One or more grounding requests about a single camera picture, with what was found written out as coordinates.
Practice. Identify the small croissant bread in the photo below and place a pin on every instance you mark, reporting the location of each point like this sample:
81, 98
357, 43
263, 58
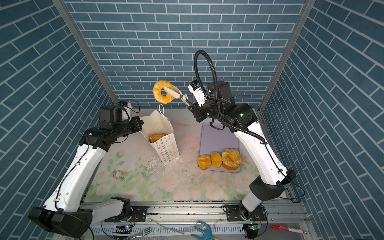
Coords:
155, 138

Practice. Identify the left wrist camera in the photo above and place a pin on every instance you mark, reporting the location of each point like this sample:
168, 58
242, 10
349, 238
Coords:
114, 115

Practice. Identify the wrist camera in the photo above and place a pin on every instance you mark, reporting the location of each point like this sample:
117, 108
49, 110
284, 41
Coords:
114, 115
202, 94

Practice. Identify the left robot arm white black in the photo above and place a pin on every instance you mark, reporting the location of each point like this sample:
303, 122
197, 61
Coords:
63, 212

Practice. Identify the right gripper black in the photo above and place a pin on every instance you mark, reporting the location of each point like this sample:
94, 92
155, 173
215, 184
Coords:
197, 111

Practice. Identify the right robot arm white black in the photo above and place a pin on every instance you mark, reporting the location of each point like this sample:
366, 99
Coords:
273, 174

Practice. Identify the red white marker pen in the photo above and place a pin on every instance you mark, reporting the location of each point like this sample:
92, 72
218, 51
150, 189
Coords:
288, 229

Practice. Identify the ring donut bread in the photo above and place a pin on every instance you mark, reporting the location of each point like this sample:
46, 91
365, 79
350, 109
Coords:
160, 93

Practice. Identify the teal plastic clamp tool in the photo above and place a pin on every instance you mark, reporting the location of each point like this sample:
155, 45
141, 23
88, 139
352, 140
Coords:
206, 231

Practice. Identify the round ridged bun bread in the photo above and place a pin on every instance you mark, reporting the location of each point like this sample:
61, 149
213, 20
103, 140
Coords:
204, 162

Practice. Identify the white paper gift bag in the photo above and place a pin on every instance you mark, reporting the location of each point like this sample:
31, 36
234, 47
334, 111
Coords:
159, 132

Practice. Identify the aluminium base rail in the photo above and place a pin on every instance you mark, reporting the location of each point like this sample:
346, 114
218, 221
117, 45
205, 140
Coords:
216, 211

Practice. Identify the small smooth oval bread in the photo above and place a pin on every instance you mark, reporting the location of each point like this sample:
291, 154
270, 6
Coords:
216, 159

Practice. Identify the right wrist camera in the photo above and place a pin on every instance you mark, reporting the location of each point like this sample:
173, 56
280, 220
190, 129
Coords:
202, 94

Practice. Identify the lavender plastic tray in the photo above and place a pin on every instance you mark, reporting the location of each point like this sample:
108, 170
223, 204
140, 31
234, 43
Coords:
213, 140

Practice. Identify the metal fork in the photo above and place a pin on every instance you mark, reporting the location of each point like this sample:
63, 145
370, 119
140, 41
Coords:
141, 234

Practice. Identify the large twisted ring bread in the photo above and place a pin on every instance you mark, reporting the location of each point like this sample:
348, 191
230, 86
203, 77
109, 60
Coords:
231, 159

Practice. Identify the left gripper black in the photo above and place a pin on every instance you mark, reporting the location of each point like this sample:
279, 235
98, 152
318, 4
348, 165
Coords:
138, 127

